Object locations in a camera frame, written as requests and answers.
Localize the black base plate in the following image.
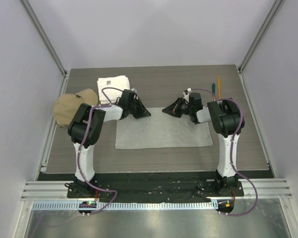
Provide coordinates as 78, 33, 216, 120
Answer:
65, 172, 244, 203

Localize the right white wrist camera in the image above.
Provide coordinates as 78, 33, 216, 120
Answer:
183, 88, 192, 102

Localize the white folded towel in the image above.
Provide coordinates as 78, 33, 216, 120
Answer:
97, 75, 131, 104

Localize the green handled wooden spoon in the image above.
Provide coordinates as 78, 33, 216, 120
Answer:
212, 83, 217, 101

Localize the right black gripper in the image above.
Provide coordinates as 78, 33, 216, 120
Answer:
163, 97, 193, 118

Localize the grey cloth napkin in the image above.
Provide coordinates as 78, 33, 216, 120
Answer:
115, 108, 213, 150

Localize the perforated cable duct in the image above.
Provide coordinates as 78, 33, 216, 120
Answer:
32, 200, 218, 211

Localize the yellow wooden knife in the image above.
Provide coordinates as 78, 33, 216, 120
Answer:
217, 76, 222, 99

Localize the left aluminium frame post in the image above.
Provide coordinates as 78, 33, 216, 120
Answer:
19, 0, 67, 77

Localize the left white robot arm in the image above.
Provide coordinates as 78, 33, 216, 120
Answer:
65, 88, 151, 198

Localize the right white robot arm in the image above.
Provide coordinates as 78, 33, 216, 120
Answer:
162, 91, 245, 196

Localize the aluminium frame post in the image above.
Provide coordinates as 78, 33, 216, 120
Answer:
238, 0, 285, 74
19, 0, 67, 77

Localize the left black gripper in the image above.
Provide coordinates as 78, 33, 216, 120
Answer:
127, 97, 150, 119

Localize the tan baseball cap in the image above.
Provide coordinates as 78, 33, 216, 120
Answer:
53, 89, 98, 127

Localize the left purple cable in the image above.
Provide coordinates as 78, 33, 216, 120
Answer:
74, 87, 118, 216

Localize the right aluminium frame post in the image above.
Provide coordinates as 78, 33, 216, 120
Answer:
238, 0, 285, 74

